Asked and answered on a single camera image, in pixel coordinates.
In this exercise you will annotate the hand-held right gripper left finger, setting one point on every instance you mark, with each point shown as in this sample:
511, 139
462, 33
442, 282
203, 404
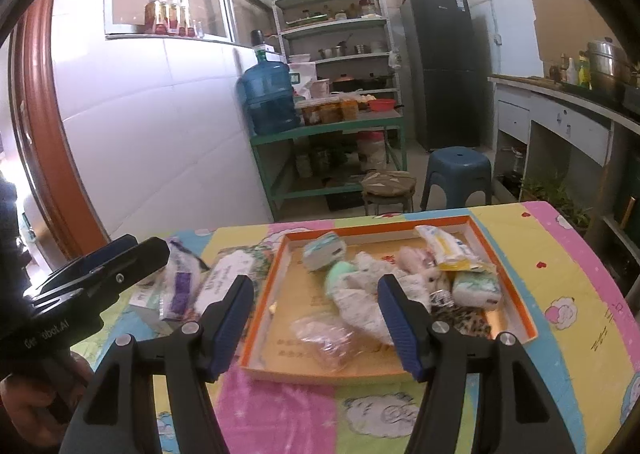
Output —
227, 329

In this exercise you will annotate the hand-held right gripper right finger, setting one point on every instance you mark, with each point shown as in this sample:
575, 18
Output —
400, 329

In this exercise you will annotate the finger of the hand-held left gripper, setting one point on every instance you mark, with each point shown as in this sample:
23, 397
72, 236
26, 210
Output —
112, 254
145, 261

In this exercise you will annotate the white floral cloth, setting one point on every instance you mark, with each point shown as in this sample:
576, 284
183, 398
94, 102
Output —
360, 309

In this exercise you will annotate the cream plush toy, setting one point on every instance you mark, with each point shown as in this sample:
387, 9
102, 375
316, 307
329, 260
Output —
415, 261

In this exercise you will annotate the orange cardboard tray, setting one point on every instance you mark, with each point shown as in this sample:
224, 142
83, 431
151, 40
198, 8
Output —
300, 304

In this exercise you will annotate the mint green sponge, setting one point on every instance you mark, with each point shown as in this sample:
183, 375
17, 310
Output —
337, 276

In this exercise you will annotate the white green tissue pack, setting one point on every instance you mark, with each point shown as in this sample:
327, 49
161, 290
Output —
477, 289
325, 251

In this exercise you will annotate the yellow white packet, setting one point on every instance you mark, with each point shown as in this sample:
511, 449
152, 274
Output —
445, 244

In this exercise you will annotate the person's left hand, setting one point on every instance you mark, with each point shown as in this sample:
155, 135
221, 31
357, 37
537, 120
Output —
25, 409

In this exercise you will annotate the purple packet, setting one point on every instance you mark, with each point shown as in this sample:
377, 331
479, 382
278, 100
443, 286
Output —
180, 284

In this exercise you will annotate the white wipes pack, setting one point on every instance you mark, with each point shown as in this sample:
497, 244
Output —
220, 279

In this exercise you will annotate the leopard print cloth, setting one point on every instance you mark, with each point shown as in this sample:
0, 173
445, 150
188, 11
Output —
465, 324

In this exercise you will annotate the clear plastic bag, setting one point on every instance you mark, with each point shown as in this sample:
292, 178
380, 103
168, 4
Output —
320, 339

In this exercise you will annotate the round cushioned stool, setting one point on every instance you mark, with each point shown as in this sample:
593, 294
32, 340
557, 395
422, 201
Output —
387, 181

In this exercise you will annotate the blue plastic stool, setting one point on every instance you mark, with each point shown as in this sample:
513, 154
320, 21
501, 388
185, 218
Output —
457, 158

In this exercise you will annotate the white sack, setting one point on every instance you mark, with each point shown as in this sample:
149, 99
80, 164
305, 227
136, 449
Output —
372, 151

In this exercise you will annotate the green potted plant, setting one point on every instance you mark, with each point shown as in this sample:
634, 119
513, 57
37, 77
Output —
555, 194

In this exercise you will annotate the blue water jug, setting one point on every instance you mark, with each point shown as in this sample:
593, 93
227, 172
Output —
270, 93

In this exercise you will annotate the green metal rack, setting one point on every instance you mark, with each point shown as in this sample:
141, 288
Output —
325, 126

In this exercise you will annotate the red basin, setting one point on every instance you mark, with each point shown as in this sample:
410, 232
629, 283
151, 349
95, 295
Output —
381, 105

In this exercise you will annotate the amber liquid bottle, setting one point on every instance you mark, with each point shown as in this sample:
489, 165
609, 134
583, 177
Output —
185, 22
174, 18
156, 13

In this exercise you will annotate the grey kitchen counter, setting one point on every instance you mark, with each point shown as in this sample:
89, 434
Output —
550, 118

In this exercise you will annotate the dark grey fridge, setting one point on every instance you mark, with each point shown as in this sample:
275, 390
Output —
445, 68

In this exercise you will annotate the white metal shelf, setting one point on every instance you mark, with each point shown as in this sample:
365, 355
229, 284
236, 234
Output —
330, 26

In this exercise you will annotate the white bottle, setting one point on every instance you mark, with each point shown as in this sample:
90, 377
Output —
571, 71

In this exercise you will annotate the green bottle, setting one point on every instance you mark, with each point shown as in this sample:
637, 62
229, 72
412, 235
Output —
584, 71

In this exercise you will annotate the steel pot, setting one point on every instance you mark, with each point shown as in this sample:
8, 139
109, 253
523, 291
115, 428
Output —
605, 58

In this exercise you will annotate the wooden door frame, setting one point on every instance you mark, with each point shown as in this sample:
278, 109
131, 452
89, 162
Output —
45, 133

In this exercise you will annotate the cardboard wall sheet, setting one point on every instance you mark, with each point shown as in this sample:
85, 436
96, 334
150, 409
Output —
570, 23

